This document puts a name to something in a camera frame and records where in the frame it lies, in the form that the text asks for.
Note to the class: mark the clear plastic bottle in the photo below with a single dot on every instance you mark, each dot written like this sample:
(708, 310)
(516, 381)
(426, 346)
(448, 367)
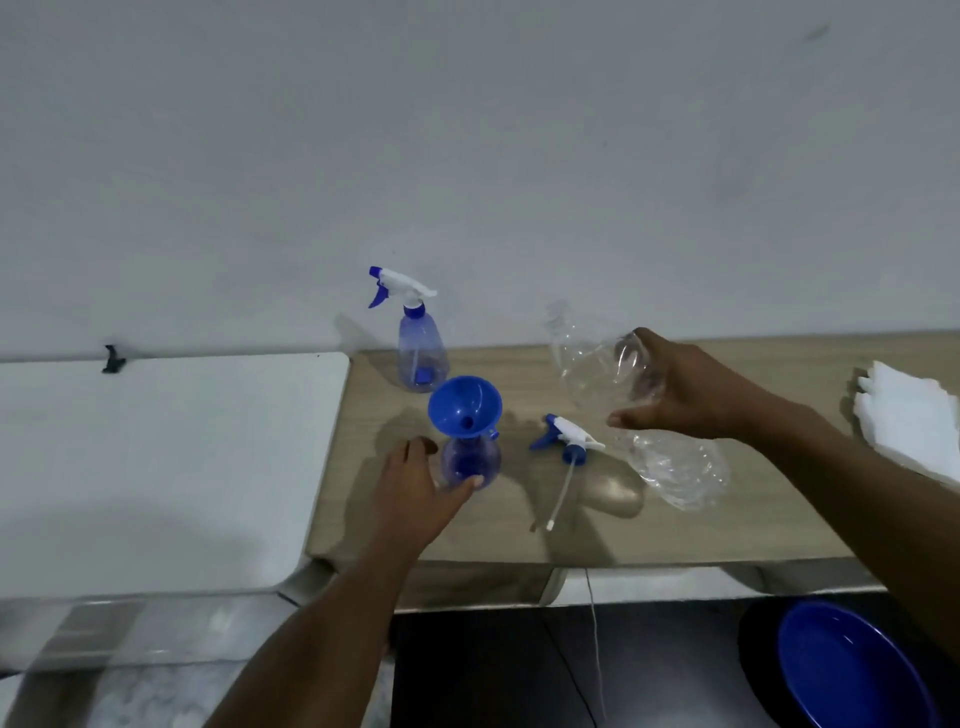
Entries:
(679, 465)

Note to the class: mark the person's right hand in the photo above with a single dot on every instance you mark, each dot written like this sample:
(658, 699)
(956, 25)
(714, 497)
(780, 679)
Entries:
(705, 394)

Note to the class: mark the person's left thumb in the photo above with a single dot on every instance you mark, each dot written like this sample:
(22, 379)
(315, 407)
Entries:
(457, 495)

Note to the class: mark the black wall hook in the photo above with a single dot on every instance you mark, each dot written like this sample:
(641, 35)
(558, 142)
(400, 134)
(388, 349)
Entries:
(113, 361)

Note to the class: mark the person's right forearm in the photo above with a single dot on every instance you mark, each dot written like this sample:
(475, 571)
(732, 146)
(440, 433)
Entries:
(885, 510)

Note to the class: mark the person's right thumb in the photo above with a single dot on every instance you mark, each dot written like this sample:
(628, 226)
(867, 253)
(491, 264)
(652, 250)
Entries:
(637, 418)

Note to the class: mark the blue plastic bowl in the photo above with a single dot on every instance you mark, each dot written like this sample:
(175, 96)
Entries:
(847, 667)

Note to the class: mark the stack of white napkins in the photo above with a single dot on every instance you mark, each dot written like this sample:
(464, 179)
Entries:
(911, 420)

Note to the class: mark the person's left hand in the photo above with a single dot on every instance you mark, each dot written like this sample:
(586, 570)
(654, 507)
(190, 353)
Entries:
(405, 502)

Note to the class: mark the blue spray bottle with trigger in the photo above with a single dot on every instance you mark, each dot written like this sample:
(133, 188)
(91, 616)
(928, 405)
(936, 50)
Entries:
(422, 345)

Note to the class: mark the white blue spray trigger head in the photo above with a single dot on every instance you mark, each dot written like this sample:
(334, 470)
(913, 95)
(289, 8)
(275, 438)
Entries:
(571, 439)

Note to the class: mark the person's left forearm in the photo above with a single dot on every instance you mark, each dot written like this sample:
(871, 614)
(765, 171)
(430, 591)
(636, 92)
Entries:
(322, 645)

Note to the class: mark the blue plastic bottle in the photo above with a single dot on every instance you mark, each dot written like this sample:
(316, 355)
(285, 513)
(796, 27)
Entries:
(471, 459)

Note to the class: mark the blue plastic funnel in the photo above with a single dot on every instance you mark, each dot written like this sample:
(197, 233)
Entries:
(465, 405)

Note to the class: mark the black round bin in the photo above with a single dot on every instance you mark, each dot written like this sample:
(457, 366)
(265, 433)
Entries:
(757, 660)

